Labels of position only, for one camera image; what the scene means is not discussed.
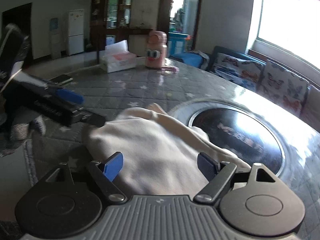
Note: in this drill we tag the white refrigerator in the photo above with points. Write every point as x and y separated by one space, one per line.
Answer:
75 32

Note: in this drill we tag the dark blue sofa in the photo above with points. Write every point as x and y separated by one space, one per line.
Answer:
198 59

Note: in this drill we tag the white tissue pack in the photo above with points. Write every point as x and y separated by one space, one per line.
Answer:
117 58

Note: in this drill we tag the dark wooden door frame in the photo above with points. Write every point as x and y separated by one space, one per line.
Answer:
181 16

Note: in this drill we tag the butterfly print cushion left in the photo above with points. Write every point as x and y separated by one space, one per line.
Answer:
245 73

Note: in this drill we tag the butterfly print cushion middle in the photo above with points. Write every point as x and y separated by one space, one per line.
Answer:
284 88

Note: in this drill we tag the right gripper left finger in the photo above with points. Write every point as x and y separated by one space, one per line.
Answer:
103 175

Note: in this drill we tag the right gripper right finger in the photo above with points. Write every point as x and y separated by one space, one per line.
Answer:
219 176

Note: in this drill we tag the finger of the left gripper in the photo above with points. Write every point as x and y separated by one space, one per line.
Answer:
65 94
87 117

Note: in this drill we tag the pink cartoon water bottle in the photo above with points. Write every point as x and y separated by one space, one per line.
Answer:
156 49

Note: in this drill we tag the window with frame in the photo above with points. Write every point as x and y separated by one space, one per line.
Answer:
289 29

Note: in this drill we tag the cream knit sweater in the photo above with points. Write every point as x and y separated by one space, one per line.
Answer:
160 152

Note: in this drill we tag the dark wooden cabinet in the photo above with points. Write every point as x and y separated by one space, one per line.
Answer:
107 17

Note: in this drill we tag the black smartphone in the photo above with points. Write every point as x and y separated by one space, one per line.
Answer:
61 80

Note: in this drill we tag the blue plastic cabinet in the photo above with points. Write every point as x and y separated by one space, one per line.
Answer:
176 43

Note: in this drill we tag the butterfly print cushion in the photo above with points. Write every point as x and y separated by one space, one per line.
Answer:
245 73
284 88

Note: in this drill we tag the round black induction cooktop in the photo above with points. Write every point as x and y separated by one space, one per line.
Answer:
242 134

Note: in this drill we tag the water dispenser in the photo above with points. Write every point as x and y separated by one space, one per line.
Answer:
55 38

